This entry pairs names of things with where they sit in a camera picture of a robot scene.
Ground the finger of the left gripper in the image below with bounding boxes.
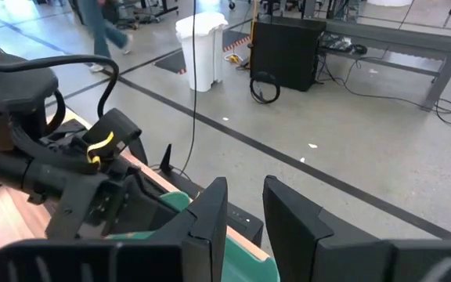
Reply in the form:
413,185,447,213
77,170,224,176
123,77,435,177
47,178,111,239
111,175,187,235

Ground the black computer tower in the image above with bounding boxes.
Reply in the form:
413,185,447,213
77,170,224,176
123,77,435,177
249,19,327,92

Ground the person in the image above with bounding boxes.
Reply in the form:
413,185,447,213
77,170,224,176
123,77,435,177
77,0,133,74

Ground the teal plastic bin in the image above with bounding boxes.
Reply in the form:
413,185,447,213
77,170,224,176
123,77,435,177
106,190,281,282

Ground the black power strip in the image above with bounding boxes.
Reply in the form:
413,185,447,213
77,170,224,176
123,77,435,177
321,33,368,56

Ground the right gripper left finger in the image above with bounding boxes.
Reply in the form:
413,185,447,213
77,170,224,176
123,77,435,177
0,176,229,282

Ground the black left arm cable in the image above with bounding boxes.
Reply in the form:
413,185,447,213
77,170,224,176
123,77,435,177
0,54,120,120

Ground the coiled black floor cable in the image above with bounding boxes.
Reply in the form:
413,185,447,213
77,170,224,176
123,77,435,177
249,70,282,105

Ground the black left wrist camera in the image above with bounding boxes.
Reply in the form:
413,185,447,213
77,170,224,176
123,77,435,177
81,107,143,165

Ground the grey metal workbench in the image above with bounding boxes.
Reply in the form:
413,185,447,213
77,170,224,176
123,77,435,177
264,14,451,114

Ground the yellow floor cable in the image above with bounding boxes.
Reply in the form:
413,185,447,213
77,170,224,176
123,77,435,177
224,52,246,66

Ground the long black floor cable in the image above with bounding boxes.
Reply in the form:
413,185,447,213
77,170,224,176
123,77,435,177
318,54,451,126

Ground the yellow cable strap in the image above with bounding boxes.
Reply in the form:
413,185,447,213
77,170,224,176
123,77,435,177
85,131,115,165

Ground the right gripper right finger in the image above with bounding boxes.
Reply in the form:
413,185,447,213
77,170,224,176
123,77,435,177
264,175,451,282

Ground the white trash bin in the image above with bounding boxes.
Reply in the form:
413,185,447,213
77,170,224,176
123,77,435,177
175,11,229,93

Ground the black hanging cable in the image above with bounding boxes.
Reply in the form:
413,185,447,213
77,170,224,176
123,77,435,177
179,0,199,178

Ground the black mat with striped edge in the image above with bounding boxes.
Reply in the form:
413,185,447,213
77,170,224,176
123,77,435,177
153,29,251,75

